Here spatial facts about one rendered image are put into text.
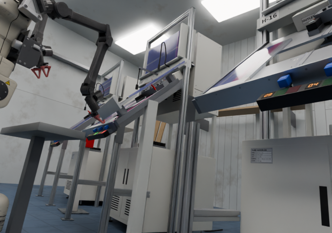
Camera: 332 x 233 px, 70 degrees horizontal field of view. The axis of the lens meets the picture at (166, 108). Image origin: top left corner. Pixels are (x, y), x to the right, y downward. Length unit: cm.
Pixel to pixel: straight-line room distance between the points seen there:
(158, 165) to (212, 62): 110
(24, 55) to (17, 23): 17
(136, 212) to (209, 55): 154
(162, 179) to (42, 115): 395
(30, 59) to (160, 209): 123
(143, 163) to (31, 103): 423
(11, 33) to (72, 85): 428
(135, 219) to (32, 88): 439
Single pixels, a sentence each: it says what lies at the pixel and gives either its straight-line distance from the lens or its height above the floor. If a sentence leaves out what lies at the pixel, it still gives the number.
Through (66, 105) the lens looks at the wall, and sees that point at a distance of 559.
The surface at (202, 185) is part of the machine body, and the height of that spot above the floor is 39.
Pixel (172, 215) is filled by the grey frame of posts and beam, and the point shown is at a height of 17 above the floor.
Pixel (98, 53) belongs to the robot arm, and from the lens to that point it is 169.
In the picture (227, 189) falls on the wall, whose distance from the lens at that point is 470.
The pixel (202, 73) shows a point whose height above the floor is 133.
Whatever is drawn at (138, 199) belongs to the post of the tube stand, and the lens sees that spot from 128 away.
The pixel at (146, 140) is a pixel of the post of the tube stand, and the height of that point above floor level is 60.
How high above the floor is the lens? 42
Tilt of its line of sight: 16 degrees up
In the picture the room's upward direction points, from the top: 7 degrees clockwise
